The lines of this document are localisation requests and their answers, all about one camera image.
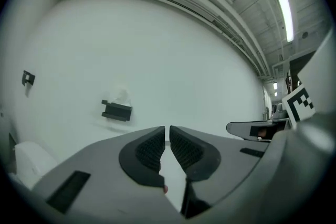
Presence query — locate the long ceiling light tube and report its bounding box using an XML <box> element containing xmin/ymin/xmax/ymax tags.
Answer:
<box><xmin>277</xmin><ymin>0</ymin><xmax>295</xmax><ymax>43</ymax></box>

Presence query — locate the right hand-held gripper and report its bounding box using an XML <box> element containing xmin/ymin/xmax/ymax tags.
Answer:
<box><xmin>226</xmin><ymin>83</ymin><xmax>317</xmax><ymax>142</ymax></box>

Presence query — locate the black wall hook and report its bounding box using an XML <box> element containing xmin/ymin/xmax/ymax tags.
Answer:
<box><xmin>21</xmin><ymin>70</ymin><xmax>36</xmax><ymax>87</ymax></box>

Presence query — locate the white toilet with tank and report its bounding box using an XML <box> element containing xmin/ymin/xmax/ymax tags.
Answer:
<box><xmin>13</xmin><ymin>140</ymin><xmax>59</xmax><ymax>190</ymax></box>

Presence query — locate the black wall tissue holder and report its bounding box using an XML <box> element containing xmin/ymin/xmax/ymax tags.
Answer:
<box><xmin>101</xmin><ymin>99</ymin><xmax>132</xmax><ymax>122</ymax></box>

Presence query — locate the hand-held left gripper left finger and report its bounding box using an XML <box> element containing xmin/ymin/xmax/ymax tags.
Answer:
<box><xmin>33</xmin><ymin>125</ymin><xmax>182</xmax><ymax>224</ymax></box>

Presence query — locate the white tissue paper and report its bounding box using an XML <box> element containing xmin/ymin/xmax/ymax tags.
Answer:
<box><xmin>104</xmin><ymin>83</ymin><xmax>131</xmax><ymax>107</ymax></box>

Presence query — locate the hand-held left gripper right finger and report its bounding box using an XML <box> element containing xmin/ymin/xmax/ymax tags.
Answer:
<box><xmin>169</xmin><ymin>125</ymin><xmax>272</xmax><ymax>219</ymax></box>

